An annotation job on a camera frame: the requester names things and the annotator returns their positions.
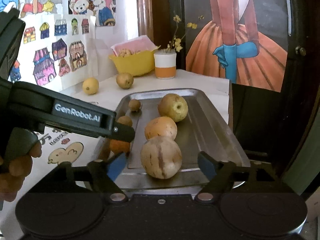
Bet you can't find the orange striped pepino melon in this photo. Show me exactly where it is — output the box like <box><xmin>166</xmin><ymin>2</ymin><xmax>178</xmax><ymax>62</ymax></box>
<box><xmin>144</xmin><ymin>116</ymin><xmax>177</xmax><ymax>140</ymax></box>

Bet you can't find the yellow plastic bowl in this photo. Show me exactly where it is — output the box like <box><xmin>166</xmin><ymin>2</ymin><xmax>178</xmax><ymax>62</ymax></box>
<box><xmin>109</xmin><ymin>46</ymin><xmax>159</xmax><ymax>77</ymax></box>

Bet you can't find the person's left hand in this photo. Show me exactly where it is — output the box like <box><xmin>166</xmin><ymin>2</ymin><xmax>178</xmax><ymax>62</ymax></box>
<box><xmin>1</xmin><ymin>141</ymin><xmax>42</xmax><ymax>202</ymax></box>

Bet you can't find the colourful houses drawing sheet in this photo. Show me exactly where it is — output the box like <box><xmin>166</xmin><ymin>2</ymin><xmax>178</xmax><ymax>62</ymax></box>
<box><xmin>8</xmin><ymin>13</ymin><xmax>98</xmax><ymax>92</ymax></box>

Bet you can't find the small brown longan fruit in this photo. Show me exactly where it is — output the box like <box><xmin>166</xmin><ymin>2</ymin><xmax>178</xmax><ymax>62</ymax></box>
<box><xmin>128</xmin><ymin>99</ymin><xmax>141</xmax><ymax>112</ymax></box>

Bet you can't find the pale striped pepino melon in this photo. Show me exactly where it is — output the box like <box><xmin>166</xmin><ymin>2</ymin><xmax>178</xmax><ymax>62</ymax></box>
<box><xmin>140</xmin><ymin>136</ymin><xmax>182</xmax><ymax>179</ymax></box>

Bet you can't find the metal baking tray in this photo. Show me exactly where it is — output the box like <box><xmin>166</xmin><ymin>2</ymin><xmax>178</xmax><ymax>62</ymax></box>
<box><xmin>116</xmin><ymin>88</ymin><xmax>250</xmax><ymax>191</ymax></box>

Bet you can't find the yellow flower sprig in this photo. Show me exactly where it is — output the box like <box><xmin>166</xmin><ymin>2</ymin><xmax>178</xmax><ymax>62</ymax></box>
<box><xmin>164</xmin><ymin>15</ymin><xmax>204</xmax><ymax>53</ymax></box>

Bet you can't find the brown pear on table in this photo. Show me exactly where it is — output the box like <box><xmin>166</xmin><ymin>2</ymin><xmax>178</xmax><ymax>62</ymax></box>
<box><xmin>116</xmin><ymin>73</ymin><xmax>134</xmax><ymax>89</ymax></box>

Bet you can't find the yellow-green apple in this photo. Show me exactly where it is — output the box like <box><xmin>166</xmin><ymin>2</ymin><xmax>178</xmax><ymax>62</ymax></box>
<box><xmin>158</xmin><ymin>93</ymin><xmax>188</xmax><ymax>122</ymax></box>

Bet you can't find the white and orange cup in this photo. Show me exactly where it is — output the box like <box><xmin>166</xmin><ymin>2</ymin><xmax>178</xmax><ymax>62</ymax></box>
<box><xmin>154</xmin><ymin>50</ymin><xmax>176</xmax><ymax>79</ymax></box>

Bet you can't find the yellow lemon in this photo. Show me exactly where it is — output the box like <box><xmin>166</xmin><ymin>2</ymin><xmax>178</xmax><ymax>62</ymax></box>
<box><xmin>82</xmin><ymin>77</ymin><xmax>99</xmax><ymax>95</ymax></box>

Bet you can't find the white printed table cloth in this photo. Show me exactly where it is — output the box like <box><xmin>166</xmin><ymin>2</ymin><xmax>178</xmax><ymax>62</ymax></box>
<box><xmin>0</xmin><ymin>68</ymin><xmax>231</xmax><ymax>240</ymax></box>

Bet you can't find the orange dress lady painting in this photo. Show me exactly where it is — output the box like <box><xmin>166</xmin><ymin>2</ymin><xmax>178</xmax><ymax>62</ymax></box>
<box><xmin>186</xmin><ymin>0</ymin><xmax>287</xmax><ymax>92</ymax></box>

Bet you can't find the striped fruit in bowl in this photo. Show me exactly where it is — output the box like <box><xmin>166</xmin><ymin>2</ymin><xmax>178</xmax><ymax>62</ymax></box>
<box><xmin>118</xmin><ymin>48</ymin><xmax>132</xmax><ymax>57</ymax></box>

